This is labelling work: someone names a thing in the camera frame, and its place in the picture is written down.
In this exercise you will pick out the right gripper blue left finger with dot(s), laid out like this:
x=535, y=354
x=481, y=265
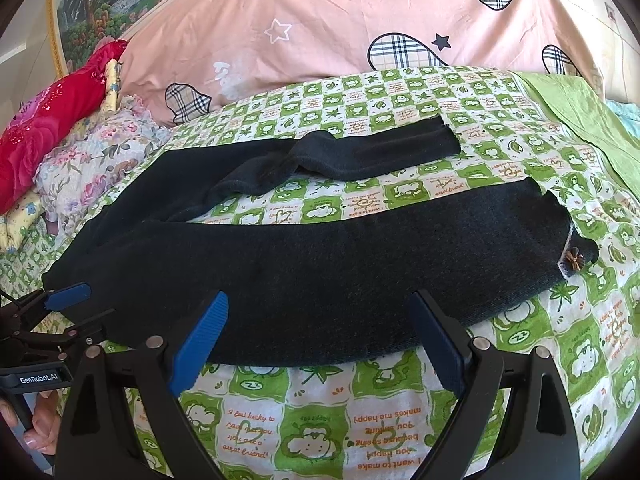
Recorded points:
x=97, y=438

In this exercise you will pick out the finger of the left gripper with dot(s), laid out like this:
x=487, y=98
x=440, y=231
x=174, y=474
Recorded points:
x=25, y=302

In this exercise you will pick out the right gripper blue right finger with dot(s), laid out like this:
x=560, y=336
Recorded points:
x=537, y=438

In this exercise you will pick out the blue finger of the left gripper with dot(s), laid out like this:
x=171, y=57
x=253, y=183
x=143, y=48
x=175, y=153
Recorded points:
x=61, y=299

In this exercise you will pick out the black knit pants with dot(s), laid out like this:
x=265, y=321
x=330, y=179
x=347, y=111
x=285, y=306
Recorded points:
x=317, y=293

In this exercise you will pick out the person's left hand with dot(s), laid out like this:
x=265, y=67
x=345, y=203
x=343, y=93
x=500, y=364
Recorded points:
x=46, y=423

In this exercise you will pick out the yellow patterned pillow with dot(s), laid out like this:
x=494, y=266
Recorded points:
x=18, y=220

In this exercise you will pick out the floral white pillow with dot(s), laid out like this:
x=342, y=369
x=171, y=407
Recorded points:
x=73, y=176

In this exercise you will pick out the green white patterned bedsheet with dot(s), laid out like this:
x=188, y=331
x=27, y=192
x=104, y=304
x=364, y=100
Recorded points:
x=374, y=417

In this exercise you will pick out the red floral blanket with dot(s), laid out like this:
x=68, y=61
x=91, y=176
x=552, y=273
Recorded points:
x=44, y=121

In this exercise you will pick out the plain green sheet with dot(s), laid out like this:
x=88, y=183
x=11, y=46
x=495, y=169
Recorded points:
x=576, y=105

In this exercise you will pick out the light blue cloth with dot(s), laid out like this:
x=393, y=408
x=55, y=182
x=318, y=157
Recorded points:
x=628, y=114

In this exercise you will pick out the pink quilt with plaid hearts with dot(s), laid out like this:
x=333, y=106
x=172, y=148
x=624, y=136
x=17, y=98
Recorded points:
x=190, y=57

